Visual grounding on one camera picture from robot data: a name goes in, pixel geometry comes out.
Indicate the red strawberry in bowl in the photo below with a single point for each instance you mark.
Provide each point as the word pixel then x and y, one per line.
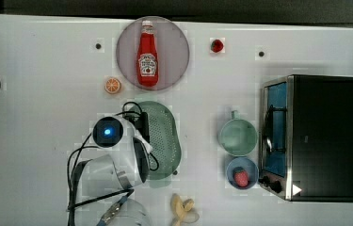
pixel 241 177

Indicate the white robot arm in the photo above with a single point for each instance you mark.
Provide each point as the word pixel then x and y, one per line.
pixel 103 172

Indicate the red strawberry on table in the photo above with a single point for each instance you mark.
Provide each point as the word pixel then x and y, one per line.
pixel 217 46

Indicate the red ketchup bottle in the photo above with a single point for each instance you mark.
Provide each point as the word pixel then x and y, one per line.
pixel 147 57

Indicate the green plastic mug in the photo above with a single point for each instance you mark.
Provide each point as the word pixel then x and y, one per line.
pixel 237 136

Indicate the blue small bowl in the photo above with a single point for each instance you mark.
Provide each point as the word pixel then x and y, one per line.
pixel 248 165

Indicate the grey round plate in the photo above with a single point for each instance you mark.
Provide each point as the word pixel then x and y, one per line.
pixel 172 49

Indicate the green plastic strainer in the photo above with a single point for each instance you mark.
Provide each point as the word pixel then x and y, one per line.
pixel 166 151

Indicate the peeled banana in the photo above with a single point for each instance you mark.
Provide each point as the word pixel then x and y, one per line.
pixel 183 211

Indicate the black toaster oven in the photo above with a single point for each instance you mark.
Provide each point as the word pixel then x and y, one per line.
pixel 306 138

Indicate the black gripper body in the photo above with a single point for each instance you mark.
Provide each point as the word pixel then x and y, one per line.
pixel 140 122

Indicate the orange slice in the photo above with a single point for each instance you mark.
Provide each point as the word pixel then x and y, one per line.
pixel 112 85

